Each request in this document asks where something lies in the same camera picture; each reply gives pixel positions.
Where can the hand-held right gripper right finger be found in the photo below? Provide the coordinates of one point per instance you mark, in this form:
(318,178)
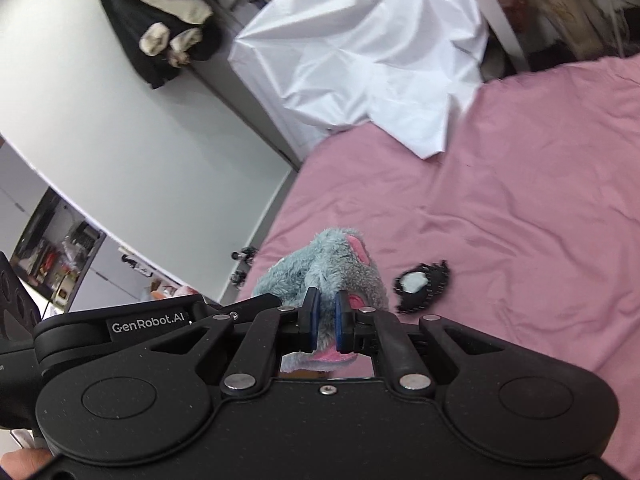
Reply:
(342,325)

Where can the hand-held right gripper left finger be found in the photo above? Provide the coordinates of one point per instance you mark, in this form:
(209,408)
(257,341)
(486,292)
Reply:
(312,320)

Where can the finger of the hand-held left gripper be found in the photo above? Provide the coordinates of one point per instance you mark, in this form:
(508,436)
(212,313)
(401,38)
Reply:
(250,305)

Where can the grey plush toy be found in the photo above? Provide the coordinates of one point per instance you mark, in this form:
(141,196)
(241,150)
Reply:
(325,265)

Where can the person's left hand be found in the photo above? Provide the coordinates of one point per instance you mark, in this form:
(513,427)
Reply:
(25,462)

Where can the black cloth with white patch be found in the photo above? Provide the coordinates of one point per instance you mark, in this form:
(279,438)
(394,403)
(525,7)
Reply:
(422,285)

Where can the pink bed sheet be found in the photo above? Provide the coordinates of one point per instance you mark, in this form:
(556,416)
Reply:
(525,210)

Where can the white cloth cover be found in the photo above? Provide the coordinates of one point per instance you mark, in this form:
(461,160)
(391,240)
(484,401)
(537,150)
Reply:
(360,60)

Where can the grey door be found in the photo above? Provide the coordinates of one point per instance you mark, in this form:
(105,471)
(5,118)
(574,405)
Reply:
(250,35)

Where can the dark hanging clothes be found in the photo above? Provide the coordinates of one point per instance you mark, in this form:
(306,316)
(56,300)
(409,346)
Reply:
(150,10)

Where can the white desk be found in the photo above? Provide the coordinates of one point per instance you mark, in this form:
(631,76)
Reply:
(500,15)

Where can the printed paper bag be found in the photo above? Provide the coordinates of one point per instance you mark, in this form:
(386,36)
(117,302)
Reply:
(565,5)

